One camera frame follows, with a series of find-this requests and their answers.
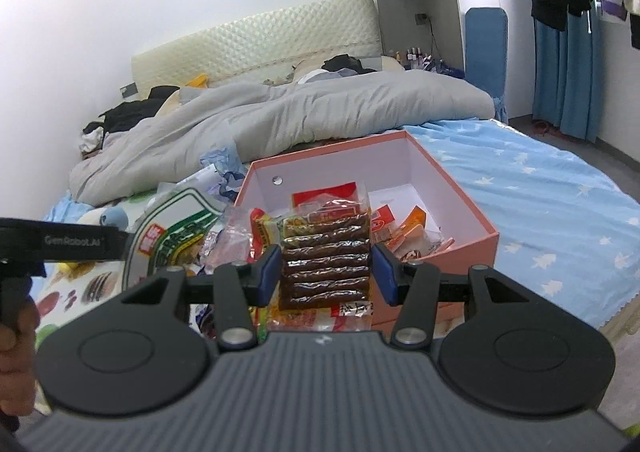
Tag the white black clothes heap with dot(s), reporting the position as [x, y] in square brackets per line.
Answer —
[93, 136]

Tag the red label clear snack packet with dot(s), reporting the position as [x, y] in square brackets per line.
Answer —
[330, 193]

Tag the black garment on pillow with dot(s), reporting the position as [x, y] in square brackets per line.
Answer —
[345, 64]

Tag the brown sticks snack packet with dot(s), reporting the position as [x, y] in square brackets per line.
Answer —
[325, 257]

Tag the blue padded board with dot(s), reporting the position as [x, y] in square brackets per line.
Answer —
[485, 47]

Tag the black wall socket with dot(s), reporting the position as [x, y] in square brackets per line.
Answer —
[421, 18]

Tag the yellow red snack packet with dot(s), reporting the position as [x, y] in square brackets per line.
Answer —
[260, 227]

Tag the red white snack packet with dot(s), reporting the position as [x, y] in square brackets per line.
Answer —
[382, 222]

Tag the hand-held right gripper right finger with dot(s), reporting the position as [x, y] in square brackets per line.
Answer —
[385, 277]

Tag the grey duvet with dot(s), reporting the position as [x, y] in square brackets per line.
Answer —
[300, 117]

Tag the clear crinkled snack packet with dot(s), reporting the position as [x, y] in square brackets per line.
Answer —
[232, 234]

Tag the blue curtain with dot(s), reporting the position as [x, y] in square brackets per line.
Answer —
[565, 82]

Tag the large green white snack packet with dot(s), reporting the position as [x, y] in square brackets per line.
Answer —
[170, 232]

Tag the fruit print mat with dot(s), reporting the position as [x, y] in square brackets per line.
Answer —
[85, 289]

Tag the cluster of small bottles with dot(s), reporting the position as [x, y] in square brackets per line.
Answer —
[415, 56]

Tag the person's left hand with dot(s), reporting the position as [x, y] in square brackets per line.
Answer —
[15, 357]

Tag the crumpled blue white plastic bag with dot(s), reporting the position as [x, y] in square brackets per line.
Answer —
[220, 167]

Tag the black clothes pile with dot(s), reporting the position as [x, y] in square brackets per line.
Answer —
[130, 115]

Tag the grey wall switch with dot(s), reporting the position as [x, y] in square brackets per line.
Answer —
[128, 89]

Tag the yellow bag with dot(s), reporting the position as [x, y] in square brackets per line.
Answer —
[197, 81]

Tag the orange snack packet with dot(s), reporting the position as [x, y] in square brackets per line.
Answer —
[412, 221]

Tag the cream quilted headboard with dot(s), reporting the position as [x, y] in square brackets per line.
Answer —
[250, 42]

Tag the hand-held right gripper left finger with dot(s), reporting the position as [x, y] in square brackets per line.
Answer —
[270, 277]

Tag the white blue plush penguin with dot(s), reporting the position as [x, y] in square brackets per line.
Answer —
[114, 217]

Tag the clear brown snack packet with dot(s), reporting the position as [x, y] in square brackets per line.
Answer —
[431, 245]

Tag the cream pillow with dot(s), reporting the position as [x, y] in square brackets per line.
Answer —
[171, 103]
[390, 63]

